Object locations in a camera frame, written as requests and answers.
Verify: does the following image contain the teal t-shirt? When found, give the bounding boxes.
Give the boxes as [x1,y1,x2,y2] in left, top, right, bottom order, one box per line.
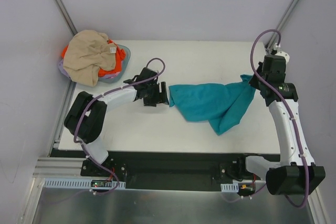
[169,74,255,135]

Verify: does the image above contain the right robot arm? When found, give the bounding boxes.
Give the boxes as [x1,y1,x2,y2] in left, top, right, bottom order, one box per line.
[236,55,325,196]

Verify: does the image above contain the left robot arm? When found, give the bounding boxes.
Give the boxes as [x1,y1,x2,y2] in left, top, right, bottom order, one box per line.
[64,67,169,176]

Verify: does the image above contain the blue-grey plastic basket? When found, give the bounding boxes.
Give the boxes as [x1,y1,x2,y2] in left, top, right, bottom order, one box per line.
[57,41,132,85]

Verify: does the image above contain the orange t-shirt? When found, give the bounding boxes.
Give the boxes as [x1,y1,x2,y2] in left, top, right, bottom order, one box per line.
[60,39,127,77]

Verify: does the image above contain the beige t-shirt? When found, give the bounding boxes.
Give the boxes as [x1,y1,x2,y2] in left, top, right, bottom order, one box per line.
[63,30,117,87]

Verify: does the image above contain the lavender t-shirt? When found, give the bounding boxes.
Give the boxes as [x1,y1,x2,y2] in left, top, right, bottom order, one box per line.
[58,59,121,81]

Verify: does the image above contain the right corner aluminium post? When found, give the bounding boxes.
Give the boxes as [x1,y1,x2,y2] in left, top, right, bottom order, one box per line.
[264,0,318,51]

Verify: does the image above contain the corner aluminium post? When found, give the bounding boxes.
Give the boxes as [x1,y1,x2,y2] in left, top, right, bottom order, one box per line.
[264,0,318,51]
[54,0,78,36]

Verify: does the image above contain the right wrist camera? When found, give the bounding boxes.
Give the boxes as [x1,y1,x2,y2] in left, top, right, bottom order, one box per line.
[270,43,290,64]

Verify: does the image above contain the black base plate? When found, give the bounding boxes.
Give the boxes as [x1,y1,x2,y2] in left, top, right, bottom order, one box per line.
[80,152,257,191]

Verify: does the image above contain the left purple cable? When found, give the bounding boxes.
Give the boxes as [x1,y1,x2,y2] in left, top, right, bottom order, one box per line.
[73,57,166,196]

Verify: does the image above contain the left slotted cable duct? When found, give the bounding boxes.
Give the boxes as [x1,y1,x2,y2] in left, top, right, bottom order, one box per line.
[44,178,126,190]

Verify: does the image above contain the slotted cable duct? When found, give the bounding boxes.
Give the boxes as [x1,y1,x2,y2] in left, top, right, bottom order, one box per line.
[220,183,239,193]
[44,178,126,190]

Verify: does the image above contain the right slotted cable duct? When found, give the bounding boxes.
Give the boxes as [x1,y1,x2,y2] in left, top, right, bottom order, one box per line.
[220,183,239,193]

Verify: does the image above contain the left corner aluminium post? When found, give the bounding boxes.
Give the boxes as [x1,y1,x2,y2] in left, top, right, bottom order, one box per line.
[54,0,78,36]

